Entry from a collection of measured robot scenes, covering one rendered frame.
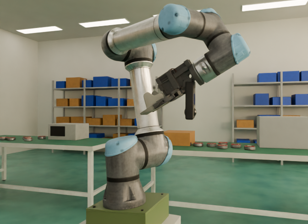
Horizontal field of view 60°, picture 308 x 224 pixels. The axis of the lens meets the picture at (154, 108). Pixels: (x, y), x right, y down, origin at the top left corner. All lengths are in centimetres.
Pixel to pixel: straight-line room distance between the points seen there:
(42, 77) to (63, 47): 116
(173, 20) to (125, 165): 49
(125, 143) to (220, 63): 41
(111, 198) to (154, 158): 21
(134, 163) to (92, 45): 728
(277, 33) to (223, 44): 639
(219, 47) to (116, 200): 58
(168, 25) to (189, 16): 6
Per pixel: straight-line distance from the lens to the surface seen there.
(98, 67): 790
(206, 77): 78
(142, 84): 104
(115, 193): 94
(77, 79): 758
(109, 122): 706
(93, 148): 315
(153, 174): 377
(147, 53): 108
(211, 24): 79
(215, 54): 77
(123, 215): 92
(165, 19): 72
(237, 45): 76
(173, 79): 79
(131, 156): 93
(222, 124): 686
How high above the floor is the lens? 115
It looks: 1 degrees up
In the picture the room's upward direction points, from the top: straight up
